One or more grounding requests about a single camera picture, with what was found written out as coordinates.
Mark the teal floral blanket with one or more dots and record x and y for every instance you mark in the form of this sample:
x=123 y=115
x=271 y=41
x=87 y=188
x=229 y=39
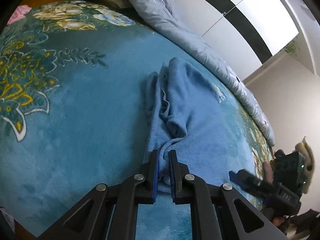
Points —
x=87 y=130

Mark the white and black wardrobe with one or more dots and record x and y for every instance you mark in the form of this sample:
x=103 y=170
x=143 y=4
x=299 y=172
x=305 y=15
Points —
x=250 y=17

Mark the blue sweater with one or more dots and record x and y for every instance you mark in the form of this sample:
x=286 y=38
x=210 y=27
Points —
x=190 y=100

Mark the green plant wall sticker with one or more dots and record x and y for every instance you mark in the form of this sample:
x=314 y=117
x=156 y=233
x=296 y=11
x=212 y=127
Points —
x=292 y=47

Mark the person's right hand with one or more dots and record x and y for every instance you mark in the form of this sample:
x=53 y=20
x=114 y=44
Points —
x=267 y=170

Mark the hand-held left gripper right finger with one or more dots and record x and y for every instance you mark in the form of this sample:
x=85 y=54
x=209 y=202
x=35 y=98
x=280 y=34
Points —
x=172 y=177

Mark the pink floral cloth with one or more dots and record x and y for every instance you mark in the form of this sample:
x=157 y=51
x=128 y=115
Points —
x=18 y=13

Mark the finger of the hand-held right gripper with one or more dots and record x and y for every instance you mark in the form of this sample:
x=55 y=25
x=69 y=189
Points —
x=246 y=180

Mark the grey-blue floral quilt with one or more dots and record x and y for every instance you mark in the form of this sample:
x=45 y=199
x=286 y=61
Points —
x=175 y=25

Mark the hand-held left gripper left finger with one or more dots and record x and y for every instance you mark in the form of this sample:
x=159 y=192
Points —
x=155 y=177

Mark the beige pillow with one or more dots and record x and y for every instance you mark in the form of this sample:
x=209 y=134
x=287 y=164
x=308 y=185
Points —
x=112 y=2

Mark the dark cloth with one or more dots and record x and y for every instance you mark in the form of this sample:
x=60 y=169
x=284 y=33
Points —
x=305 y=225

